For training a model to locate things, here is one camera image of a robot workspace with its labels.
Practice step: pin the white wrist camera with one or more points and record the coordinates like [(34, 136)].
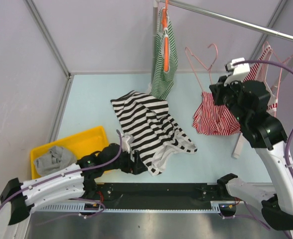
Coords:
[(126, 142), (237, 72)]

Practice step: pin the grey cloth garment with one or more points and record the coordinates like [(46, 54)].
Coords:
[(55, 159)]

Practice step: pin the green white striped tank top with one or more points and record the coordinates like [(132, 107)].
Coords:
[(162, 82)]

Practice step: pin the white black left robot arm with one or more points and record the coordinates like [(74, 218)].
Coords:
[(74, 181)]

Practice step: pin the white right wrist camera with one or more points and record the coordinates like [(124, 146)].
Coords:
[(237, 72)]

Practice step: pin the metal clothes rail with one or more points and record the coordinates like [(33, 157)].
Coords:
[(231, 20)]

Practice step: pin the red white striped tank top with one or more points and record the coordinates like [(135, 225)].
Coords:
[(210, 119)]

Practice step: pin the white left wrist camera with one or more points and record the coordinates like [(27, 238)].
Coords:
[(126, 142)]

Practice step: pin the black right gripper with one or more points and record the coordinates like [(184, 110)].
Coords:
[(218, 89)]

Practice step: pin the pink wire hanger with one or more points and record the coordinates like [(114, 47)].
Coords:
[(189, 53)]

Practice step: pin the orange plastic hanger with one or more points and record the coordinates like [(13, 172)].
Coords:
[(166, 37)]

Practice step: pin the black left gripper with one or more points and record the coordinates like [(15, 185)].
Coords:
[(135, 168)]

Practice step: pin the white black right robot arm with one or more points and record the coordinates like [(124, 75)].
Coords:
[(247, 102)]

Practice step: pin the yellow plastic bin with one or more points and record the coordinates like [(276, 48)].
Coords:
[(80, 144)]

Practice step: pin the white slotted cable duct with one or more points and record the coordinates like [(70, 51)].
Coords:
[(179, 206)]

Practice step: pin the black white striped tank top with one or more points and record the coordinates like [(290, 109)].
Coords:
[(157, 136)]

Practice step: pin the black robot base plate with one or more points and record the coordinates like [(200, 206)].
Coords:
[(157, 193)]

